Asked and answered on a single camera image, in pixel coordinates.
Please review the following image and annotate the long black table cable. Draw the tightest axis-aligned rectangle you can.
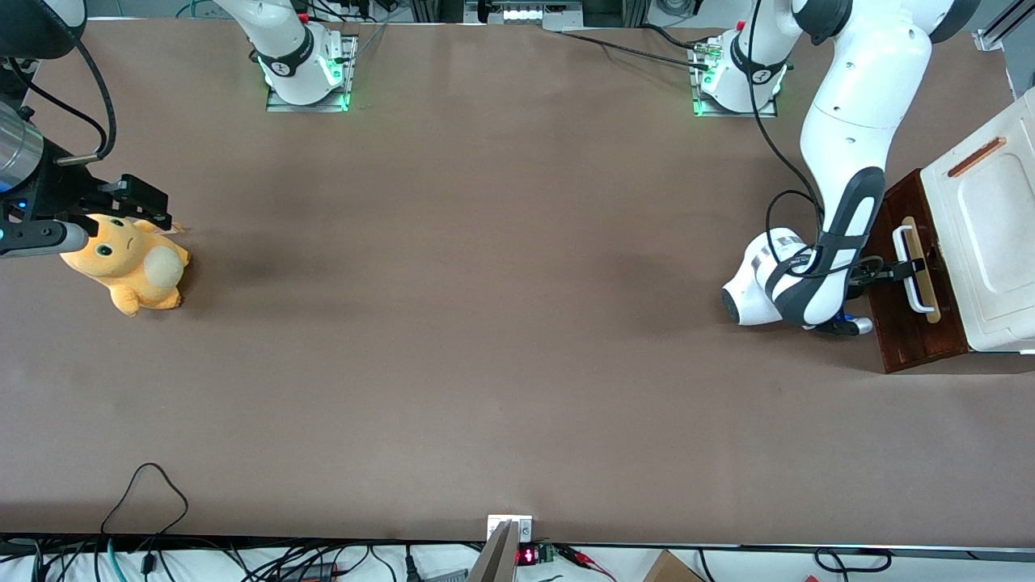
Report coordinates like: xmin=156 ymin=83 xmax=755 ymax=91
xmin=558 ymin=31 xmax=711 ymax=69

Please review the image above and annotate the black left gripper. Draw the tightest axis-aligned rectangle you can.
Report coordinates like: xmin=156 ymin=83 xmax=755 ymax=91
xmin=841 ymin=259 xmax=928 ymax=302

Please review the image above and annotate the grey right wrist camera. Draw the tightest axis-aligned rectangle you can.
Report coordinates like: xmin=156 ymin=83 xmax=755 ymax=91
xmin=0 ymin=220 xmax=90 ymax=259

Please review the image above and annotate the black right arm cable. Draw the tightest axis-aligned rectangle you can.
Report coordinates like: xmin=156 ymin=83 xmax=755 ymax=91
xmin=55 ymin=36 xmax=118 ymax=167

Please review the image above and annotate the white drawer handle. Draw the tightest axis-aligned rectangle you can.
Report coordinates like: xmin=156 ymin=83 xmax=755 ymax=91
xmin=892 ymin=226 xmax=939 ymax=314

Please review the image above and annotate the brown cardboard box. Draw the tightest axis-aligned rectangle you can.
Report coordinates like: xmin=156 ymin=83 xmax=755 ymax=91
xmin=643 ymin=550 xmax=704 ymax=582

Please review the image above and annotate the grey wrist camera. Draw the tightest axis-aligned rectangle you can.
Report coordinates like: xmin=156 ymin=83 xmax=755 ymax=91
xmin=0 ymin=220 xmax=90 ymax=259
xmin=813 ymin=317 xmax=874 ymax=337

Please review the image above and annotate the brown wooden drawer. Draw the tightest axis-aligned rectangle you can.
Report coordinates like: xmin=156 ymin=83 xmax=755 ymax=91
xmin=865 ymin=168 xmax=971 ymax=373

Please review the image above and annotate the grey metal mount bar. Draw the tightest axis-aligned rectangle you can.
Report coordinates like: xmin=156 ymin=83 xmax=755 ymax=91
xmin=467 ymin=521 xmax=518 ymax=582

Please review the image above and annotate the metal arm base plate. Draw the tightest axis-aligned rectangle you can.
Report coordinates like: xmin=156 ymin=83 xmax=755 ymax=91
xmin=689 ymin=39 xmax=781 ymax=119
xmin=265 ymin=34 xmax=359 ymax=113

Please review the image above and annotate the tan wooden handle strip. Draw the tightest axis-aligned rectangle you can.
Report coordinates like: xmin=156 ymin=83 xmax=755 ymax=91
xmin=901 ymin=216 xmax=944 ymax=324

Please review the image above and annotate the white drawer cabinet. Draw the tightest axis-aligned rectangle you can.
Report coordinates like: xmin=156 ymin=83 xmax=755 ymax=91
xmin=885 ymin=87 xmax=1035 ymax=374

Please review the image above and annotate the orange plush toy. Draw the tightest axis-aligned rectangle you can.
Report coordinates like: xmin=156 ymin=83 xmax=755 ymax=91
xmin=59 ymin=212 xmax=192 ymax=318

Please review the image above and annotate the thin black looped cable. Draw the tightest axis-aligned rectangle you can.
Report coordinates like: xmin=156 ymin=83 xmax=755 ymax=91
xmin=101 ymin=462 xmax=190 ymax=536

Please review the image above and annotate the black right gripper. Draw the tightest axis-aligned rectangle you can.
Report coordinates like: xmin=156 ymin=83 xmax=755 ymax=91
xmin=0 ymin=144 xmax=173 ymax=240

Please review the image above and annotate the white mount bracket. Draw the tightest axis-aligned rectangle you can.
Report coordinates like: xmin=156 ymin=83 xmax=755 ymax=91
xmin=488 ymin=515 xmax=534 ymax=544

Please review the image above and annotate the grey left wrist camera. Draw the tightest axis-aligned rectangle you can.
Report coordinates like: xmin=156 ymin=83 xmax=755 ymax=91
xmin=813 ymin=317 xmax=874 ymax=337

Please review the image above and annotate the aluminium frame profile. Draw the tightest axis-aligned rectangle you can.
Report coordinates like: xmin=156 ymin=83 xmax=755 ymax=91
xmin=974 ymin=0 xmax=1035 ymax=53

